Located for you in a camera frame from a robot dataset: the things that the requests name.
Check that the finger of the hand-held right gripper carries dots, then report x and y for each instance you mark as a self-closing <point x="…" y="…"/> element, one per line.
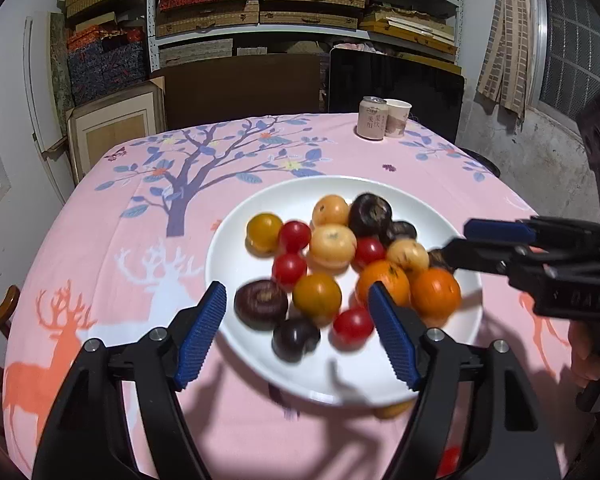
<point x="475" y="257"/>
<point x="500" y="231"/>

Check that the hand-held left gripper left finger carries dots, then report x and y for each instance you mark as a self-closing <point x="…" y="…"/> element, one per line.
<point x="200" y="340"/>

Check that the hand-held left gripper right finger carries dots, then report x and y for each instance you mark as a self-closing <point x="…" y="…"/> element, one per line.
<point x="395" y="340"/>

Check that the dark purple round fruit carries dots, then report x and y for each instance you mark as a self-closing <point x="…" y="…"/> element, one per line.
<point x="437" y="259"/>

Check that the red cherry tomato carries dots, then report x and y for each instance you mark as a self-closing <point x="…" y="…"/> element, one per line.
<point x="448" y="461"/>
<point x="295" y="236"/>
<point x="353" y="327"/>
<point x="370" y="252"/>
<point x="289" y="268"/>

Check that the orange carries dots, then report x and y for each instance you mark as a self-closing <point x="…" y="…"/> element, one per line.
<point x="390" y="280"/>
<point x="435" y="292"/>

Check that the cracked pale yellow plum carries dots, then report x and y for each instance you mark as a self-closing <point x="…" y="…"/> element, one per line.
<point x="407" y="255"/>

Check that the large dark purple fruit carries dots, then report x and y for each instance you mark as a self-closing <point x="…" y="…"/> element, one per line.
<point x="261" y="304"/>

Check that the white plate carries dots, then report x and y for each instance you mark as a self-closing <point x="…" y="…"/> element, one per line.
<point x="230" y="260"/>

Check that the orange-yellow tomato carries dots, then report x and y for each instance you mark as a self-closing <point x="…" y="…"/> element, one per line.
<point x="317" y="297"/>
<point x="264" y="232"/>

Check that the dark purple plum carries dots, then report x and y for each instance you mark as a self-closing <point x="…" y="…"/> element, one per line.
<point x="296" y="339"/>

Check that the golden yellow plum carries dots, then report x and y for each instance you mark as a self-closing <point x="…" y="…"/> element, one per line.
<point x="331" y="210"/>

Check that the person's right hand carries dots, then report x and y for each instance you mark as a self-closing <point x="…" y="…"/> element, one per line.
<point x="585" y="355"/>

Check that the printed paper cup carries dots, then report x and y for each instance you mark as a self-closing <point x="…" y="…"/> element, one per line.
<point x="399" y="120"/>

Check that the black flat panel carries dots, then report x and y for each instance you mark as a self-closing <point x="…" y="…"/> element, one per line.
<point x="430" y="90"/>

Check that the pink deer print tablecloth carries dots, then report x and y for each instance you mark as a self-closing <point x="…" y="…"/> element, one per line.
<point x="105" y="210"/>

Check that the beige drink can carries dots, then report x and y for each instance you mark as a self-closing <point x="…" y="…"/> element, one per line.
<point x="371" y="120"/>

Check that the window with metal grille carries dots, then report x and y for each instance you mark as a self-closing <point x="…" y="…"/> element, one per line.
<point x="570" y="50"/>

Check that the beige checked curtain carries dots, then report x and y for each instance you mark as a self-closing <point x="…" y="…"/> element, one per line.
<point x="505" y="35"/>

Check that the carved wooden chair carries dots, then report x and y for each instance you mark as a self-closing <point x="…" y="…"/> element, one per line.
<point x="0" y="310"/>

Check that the pile of yellow flat boxes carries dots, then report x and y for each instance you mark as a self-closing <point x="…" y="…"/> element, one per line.
<point x="405" y="30"/>

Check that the dark brown board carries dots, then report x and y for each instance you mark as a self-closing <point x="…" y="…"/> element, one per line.
<point x="240" y="90"/>

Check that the grey woven case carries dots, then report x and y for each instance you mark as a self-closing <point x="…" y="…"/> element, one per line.
<point x="195" y="53"/>

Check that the stack of blue patterned boxes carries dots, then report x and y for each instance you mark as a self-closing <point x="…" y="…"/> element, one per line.
<point x="105" y="67"/>

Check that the white narrow board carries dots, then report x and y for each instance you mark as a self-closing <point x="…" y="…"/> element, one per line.
<point x="37" y="100"/>

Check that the grey marbled slab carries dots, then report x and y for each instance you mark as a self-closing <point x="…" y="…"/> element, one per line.
<point x="60" y="65"/>

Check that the white metal shelf rack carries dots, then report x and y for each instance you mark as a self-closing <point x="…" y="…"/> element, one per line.
<point x="151" y="35"/>

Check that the wooden picture frame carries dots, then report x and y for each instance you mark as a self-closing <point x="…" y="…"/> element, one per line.
<point x="110" y="130"/>

